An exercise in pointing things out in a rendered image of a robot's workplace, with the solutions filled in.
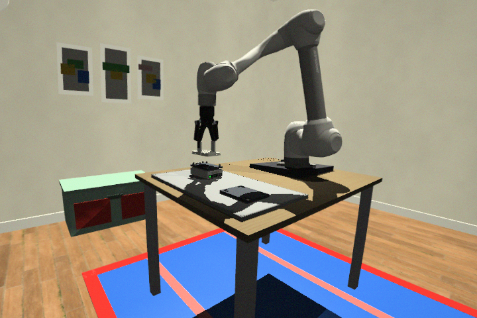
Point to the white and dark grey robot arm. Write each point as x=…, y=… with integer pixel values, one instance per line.
x=317, y=136

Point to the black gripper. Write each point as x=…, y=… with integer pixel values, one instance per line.
x=210, y=123

